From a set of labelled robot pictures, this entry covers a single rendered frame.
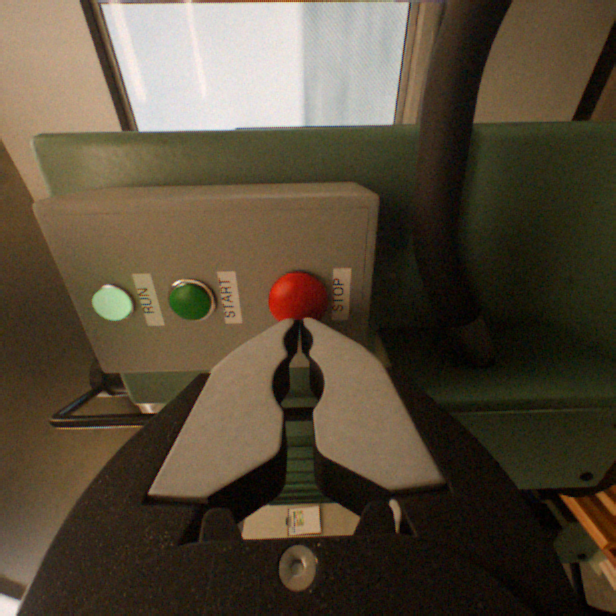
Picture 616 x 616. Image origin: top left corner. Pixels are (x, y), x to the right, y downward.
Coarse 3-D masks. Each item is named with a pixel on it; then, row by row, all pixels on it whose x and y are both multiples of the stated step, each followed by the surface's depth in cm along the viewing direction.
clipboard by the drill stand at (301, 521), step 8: (288, 512) 295; (296, 512) 293; (304, 512) 292; (312, 512) 291; (288, 520) 288; (296, 520) 288; (304, 520) 287; (312, 520) 286; (288, 528) 284; (296, 528) 283; (304, 528) 281; (312, 528) 280; (320, 528) 283
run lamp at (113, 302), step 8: (104, 288) 15; (112, 288) 15; (120, 288) 15; (96, 296) 15; (104, 296) 15; (112, 296) 15; (120, 296) 15; (128, 296) 15; (96, 304) 15; (104, 304) 15; (112, 304) 15; (120, 304) 15; (128, 304) 15; (104, 312) 15; (112, 312) 15; (120, 312) 15; (128, 312) 15
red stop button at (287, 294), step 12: (288, 276) 14; (300, 276) 14; (312, 276) 14; (276, 288) 14; (288, 288) 14; (300, 288) 14; (312, 288) 14; (324, 288) 15; (276, 300) 14; (288, 300) 14; (300, 300) 14; (312, 300) 14; (324, 300) 15; (276, 312) 15; (288, 312) 15; (300, 312) 15; (312, 312) 15; (324, 312) 15
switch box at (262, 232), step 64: (128, 192) 15; (192, 192) 15; (256, 192) 14; (320, 192) 14; (64, 256) 14; (128, 256) 14; (192, 256) 14; (256, 256) 14; (320, 256) 15; (128, 320) 16; (256, 320) 16; (320, 320) 16
